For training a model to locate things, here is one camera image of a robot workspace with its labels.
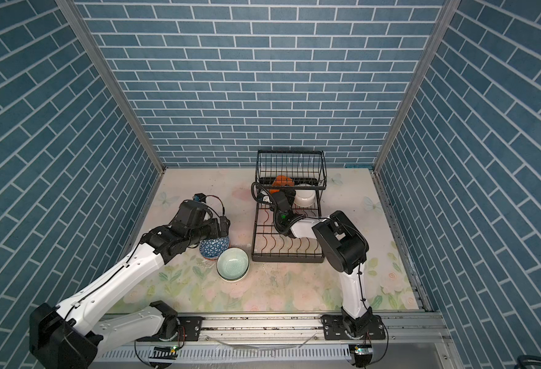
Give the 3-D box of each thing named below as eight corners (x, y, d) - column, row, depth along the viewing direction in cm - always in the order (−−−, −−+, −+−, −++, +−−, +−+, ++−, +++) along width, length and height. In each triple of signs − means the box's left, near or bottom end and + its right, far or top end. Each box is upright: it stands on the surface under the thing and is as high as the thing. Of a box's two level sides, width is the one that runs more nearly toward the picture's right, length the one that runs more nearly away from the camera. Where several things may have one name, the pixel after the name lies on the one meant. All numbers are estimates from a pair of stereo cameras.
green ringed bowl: (218, 285, 84) (213, 277, 77) (223, 256, 91) (219, 247, 85) (248, 285, 84) (245, 278, 78) (250, 256, 91) (248, 247, 85)
